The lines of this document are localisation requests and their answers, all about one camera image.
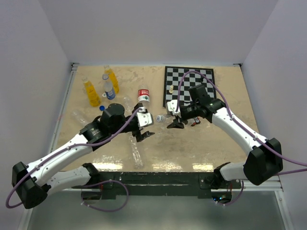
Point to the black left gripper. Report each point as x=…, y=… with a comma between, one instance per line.
x=141, y=137

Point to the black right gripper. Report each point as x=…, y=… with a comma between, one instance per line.
x=176, y=124

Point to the clear bottle white cap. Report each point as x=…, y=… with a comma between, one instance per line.
x=167, y=119

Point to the yellow tea bottle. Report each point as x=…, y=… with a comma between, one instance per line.
x=110, y=72

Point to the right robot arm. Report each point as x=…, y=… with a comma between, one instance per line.
x=263, y=155

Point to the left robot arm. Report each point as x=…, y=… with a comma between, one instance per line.
x=35, y=181

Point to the clear crushed bottle middle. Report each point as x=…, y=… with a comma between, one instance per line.
x=128, y=105

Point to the red label clear bottle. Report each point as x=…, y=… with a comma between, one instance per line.
x=144, y=95

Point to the long clear crushed bottle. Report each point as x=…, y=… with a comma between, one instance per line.
x=135, y=153

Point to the clear bottle far left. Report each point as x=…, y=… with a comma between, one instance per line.
x=79, y=117

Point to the cartoon fridge magnet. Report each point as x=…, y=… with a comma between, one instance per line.
x=196, y=121

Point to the white chess piece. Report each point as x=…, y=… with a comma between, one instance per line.
x=171, y=90

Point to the black white chessboard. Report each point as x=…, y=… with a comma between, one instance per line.
x=173, y=76

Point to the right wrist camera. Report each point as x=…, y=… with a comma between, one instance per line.
x=172, y=108

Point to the black base frame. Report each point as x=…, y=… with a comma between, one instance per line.
x=199, y=184

